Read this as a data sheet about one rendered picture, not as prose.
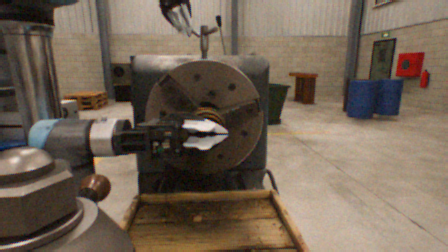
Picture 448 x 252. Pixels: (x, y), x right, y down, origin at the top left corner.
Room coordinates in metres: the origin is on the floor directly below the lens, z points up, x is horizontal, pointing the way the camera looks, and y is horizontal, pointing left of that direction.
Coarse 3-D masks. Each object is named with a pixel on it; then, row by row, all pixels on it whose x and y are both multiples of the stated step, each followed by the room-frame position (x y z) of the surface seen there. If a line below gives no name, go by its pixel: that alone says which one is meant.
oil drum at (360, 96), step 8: (352, 80) 6.59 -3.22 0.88; (360, 80) 6.64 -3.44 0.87; (368, 80) 6.54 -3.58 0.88; (352, 88) 6.30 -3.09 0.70; (360, 88) 6.14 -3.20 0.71; (368, 88) 6.08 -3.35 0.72; (376, 88) 6.21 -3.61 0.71; (352, 96) 6.27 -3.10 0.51; (360, 96) 6.13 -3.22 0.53; (368, 96) 6.08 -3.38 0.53; (352, 104) 6.24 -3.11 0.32; (360, 104) 6.12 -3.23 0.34; (368, 104) 6.08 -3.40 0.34; (352, 112) 6.22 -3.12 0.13; (360, 112) 6.11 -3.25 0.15; (368, 112) 6.09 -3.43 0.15
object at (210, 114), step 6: (204, 108) 0.59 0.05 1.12; (210, 108) 0.59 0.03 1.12; (198, 114) 0.56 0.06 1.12; (204, 114) 0.56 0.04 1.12; (210, 114) 0.56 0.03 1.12; (216, 114) 0.57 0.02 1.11; (210, 120) 0.53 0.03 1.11; (216, 120) 0.53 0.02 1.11; (222, 120) 0.56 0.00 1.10; (222, 126) 0.54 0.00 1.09; (198, 132) 0.61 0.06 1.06; (216, 144) 0.53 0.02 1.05
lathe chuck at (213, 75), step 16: (192, 64) 0.67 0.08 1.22; (208, 64) 0.68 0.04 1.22; (224, 64) 0.68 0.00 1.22; (160, 80) 0.70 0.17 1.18; (176, 80) 0.67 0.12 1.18; (192, 80) 0.67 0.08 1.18; (208, 80) 0.68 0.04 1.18; (224, 80) 0.68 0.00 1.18; (240, 80) 0.68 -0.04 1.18; (160, 96) 0.67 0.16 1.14; (192, 96) 0.67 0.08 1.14; (208, 96) 0.68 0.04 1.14; (224, 96) 0.68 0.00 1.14; (240, 96) 0.68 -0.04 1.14; (256, 96) 0.69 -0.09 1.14; (160, 112) 0.67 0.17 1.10; (176, 112) 0.67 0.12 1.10; (240, 128) 0.68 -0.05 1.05; (256, 128) 0.69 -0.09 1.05; (224, 144) 0.68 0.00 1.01; (240, 144) 0.68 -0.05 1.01; (208, 160) 0.68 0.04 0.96; (224, 160) 0.68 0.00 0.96; (240, 160) 0.68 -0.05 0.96
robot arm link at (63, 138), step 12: (48, 120) 0.48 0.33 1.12; (60, 120) 0.48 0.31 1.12; (72, 120) 0.48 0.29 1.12; (84, 120) 0.48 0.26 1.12; (36, 132) 0.46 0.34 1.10; (48, 132) 0.45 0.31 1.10; (60, 132) 0.46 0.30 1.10; (72, 132) 0.46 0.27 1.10; (84, 132) 0.46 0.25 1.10; (36, 144) 0.45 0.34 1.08; (48, 144) 0.45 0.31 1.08; (60, 144) 0.45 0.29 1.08; (72, 144) 0.45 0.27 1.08; (84, 144) 0.45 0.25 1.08; (60, 156) 0.45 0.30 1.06; (72, 156) 0.46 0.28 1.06; (84, 156) 0.47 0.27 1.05
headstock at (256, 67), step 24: (144, 72) 0.81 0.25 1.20; (264, 72) 0.85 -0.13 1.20; (144, 96) 0.81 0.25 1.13; (264, 96) 0.85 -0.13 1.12; (144, 120) 0.81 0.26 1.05; (264, 120) 0.85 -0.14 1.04; (264, 144) 0.85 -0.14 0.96; (144, 168) 0.81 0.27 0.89; (168, 168) 0.82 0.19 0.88; (240, 168) 0.84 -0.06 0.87
